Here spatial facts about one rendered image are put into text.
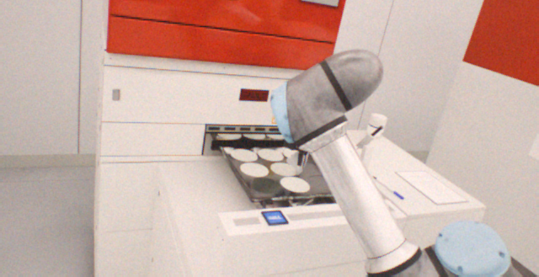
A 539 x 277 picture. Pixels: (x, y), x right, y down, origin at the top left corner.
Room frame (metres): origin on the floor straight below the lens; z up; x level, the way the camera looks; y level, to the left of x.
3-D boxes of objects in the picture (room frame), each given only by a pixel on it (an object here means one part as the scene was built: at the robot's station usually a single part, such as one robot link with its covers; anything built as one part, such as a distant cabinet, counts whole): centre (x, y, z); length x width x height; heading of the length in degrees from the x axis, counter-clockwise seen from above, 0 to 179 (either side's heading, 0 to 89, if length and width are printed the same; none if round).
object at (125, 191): (1.70, 0.34, 0.41); 0.82 x 0.71 x 0.82; 116
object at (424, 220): (1.36, -0.47, 0.89); 0.62 x 0.35 x 0.14; 26
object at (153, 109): (1.39, 0.19, 1.02); 0.82 x 0.03 x 0.40; 116
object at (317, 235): (0.92, -0.19, 0.89); 0.55 x 0.09 x 0.14; 116
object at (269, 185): (1.28, -0.08, 0.90); 0.34 x 0.34 x 0.01; 26
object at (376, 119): (1.63, -0.47, 1.01); 0.07 x 0.07 x 0.10
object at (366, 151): (1.29, -0.35, 1.03); 0.06 x 0.04 x 0.13; 26
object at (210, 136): (1.46, 0.02, 0.89); 0.44 x 0.02 x 0.10; 116
